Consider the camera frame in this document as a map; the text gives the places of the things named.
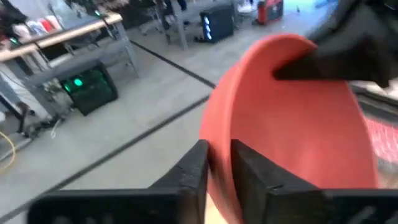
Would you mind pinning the wooden top workbench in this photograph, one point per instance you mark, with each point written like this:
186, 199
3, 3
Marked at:
77, 30

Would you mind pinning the coral plastic bowl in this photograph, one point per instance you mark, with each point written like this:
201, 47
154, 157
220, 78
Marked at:
295, 124

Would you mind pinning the black aluminium rail frame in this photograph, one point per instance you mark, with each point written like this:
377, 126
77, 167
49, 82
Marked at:
379, 105

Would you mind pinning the red and black equipment case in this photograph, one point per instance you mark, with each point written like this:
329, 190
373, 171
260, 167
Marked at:
270, 11

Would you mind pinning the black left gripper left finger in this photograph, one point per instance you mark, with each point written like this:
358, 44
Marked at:
174, 205

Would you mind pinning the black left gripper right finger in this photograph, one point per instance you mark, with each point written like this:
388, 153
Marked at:
280, 205

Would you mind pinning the black computer with white lights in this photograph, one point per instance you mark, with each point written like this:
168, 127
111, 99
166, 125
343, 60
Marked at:
222, 23

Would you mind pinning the black computer with green lights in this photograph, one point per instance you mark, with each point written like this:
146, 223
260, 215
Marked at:
93, 93

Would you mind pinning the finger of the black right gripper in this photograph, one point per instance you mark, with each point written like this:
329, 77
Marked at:
301, 70

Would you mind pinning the red patterned ceramic bowl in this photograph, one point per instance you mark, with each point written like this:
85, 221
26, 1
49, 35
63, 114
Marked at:
387, 140

